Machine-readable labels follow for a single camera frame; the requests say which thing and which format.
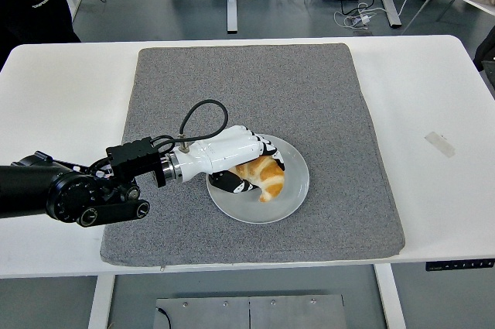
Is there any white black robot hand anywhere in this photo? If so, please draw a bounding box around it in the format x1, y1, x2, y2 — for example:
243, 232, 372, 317
173, 125, 287, 195

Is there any golden croissant bread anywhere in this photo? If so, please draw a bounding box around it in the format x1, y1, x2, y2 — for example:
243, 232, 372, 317
226, 155, 286, 204

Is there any pale grey round plate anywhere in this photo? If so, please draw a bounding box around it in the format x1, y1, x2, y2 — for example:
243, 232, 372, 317
206, 133, 310, 224

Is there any grey metal plate with screws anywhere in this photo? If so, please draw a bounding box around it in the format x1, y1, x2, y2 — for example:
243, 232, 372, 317
155, 293, 346, 329

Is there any grey fabric mat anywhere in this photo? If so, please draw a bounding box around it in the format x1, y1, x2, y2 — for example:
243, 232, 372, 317
100, 43, 406, 268

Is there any white table leg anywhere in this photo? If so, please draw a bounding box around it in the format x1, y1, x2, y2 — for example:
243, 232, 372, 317
87, 275, 117, 329
373, 264, 408, 329

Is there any translucent tape piece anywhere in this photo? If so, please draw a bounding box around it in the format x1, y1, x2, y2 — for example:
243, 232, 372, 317
424, 131, 457, 159

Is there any black table control panel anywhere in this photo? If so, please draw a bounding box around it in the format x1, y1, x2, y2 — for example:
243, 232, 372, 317
425, 261, 495, 272

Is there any black fabric object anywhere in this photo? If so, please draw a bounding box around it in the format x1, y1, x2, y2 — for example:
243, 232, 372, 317
473, 26, 495, 73

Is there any white chair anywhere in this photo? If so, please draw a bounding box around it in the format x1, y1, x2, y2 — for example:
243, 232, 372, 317
400, 0, 495, 36

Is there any thin black cable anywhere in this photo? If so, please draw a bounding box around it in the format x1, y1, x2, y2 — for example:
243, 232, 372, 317
155, 307, 173, 329

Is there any white charger cable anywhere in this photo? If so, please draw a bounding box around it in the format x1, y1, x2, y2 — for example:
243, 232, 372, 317
333, 2, 387, 30

